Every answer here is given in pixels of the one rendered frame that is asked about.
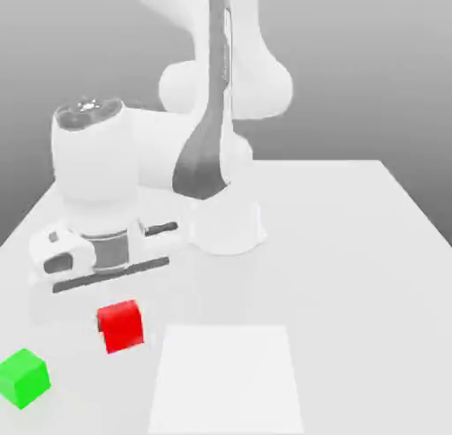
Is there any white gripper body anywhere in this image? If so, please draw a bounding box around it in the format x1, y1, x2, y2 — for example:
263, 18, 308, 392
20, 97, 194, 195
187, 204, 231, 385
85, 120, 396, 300
28, 254, 203, 327

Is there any small red cube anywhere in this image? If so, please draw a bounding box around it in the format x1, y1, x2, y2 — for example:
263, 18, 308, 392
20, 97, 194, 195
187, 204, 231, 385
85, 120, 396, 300
96, 299, 146, 355

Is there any small green cube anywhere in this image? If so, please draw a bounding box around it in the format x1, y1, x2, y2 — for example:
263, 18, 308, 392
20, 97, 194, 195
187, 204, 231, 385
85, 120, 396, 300
0, 348, 52, 411

